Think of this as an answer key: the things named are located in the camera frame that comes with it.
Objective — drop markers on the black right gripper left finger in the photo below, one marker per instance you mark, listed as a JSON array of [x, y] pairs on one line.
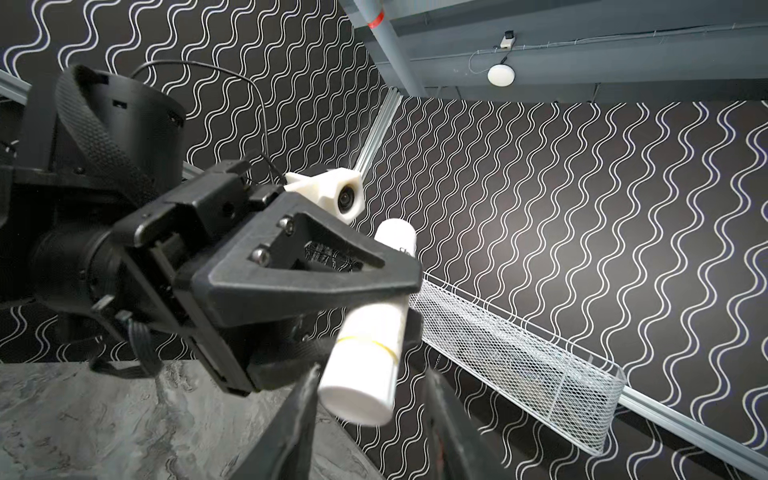
[[284, 450]]

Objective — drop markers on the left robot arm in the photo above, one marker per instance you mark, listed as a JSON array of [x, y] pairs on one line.
[[99, 226]]

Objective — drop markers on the white wire mesh basket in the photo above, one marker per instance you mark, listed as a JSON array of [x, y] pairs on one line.
[[569, 389]]

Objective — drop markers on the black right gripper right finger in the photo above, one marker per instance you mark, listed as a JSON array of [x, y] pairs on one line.
[[455, 447]]

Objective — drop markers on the grey ceiling pipe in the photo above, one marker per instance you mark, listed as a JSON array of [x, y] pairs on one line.
[[374, 16]]

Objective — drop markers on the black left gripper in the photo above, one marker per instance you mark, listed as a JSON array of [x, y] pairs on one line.
[[221, 263]]

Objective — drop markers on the white glue stick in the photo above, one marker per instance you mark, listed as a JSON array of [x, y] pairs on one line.
[[359, 381]]

